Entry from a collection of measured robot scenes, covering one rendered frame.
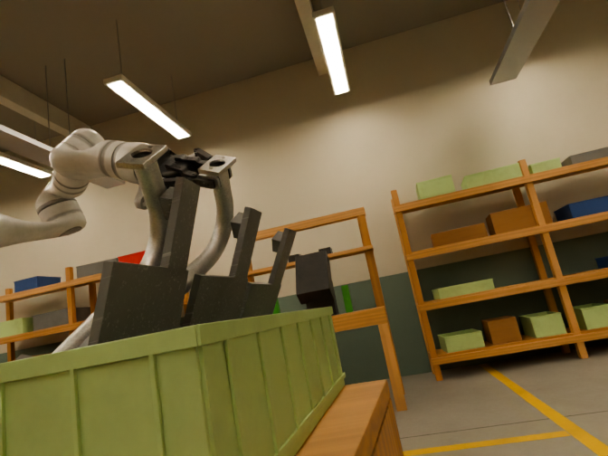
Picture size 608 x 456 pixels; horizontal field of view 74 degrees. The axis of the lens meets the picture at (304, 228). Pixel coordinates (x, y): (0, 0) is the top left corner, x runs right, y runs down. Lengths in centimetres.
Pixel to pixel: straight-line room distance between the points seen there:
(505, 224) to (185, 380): 491
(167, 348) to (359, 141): 557
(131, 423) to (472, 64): 621
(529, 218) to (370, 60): 308
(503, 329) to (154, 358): 480
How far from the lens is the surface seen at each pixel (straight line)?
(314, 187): 574
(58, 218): 114
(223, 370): 39
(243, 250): 68
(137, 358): 39
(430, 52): 645
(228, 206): 71
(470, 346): 498
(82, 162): 85
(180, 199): 54
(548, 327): 516
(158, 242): 58
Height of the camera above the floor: 95
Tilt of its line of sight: 12 degrees up
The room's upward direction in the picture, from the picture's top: 11 degrees counter-clockwise
